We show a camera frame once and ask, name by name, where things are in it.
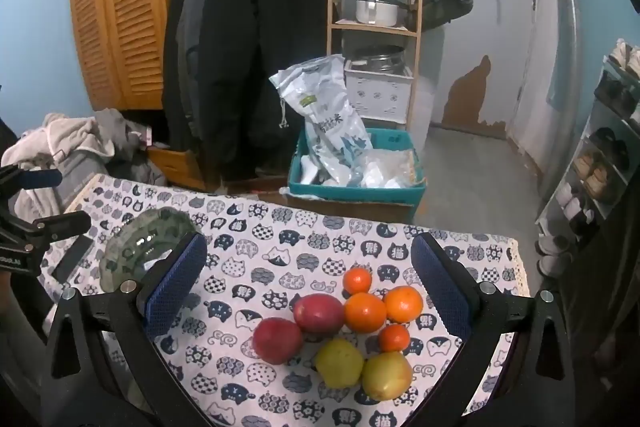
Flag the grey jacket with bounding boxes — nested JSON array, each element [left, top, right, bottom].
[[175, 0, 221, 138]]

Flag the clear plastic bags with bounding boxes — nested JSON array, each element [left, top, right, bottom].
[[350, 149, 421, 190]]

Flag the shoe rack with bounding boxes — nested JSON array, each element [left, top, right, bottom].
[[535, 39, 640, 278]]

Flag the black smartphone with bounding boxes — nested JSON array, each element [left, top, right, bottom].
[[51, 235, 94, 284]]

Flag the red apple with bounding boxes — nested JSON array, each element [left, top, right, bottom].
[[252, 318, 304, 365], [293, 293, 346, 335]]

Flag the grey garment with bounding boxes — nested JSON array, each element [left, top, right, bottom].
[[95, 109, 167, 185]]

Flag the cat print tablecloth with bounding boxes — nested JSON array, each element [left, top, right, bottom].
[[37, 173, 531, 427]]

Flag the white patterned basket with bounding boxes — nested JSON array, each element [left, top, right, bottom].
[[345, 59, 415, 124]]

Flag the group of shoes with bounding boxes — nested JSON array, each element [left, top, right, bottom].
[[537, 39, 640, 275]]

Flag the black coat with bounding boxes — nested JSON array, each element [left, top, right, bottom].
[[162, 0, 328, 180]]

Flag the teal box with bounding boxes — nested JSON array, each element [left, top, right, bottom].
[[287, 128, 427, 210]]

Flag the wooden drawer box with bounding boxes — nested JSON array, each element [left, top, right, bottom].
[[147, 147, 207, 191]]

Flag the small orange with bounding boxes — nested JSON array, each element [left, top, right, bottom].
[[377, 323, 412, 354], [344, 268, 373, 295]]

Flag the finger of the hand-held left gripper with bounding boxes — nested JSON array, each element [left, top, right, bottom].
[[0, 164, 63, 192], [30, 211, 92, 253]]

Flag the white pot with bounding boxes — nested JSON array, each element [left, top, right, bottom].
[[355, 0, 411, 26]]

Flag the large orange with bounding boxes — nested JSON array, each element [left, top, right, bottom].
[[382, 286, 424, 324], [344, 293, 387, 334]]

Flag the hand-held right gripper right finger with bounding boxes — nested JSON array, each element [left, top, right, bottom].
[[411, 232, 576, 427]]

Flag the steel pot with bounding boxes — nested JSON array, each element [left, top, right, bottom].
[[350, 46, 405, 72]]

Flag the scalloped glass plate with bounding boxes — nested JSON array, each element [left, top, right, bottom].
[[98, 208, 198, 295]]

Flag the yellow pear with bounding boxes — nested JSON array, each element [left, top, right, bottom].
[[361, 351, 413, 401], [314, 338, 365, 387]]

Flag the white rice bag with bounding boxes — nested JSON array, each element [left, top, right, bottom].
[[269, 54, 372, 185]]

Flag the wooden chair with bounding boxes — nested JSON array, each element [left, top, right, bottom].
[[69, 0, 211, 112]]

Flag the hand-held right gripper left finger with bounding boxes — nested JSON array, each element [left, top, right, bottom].
[[47, 232, 213, 427]]

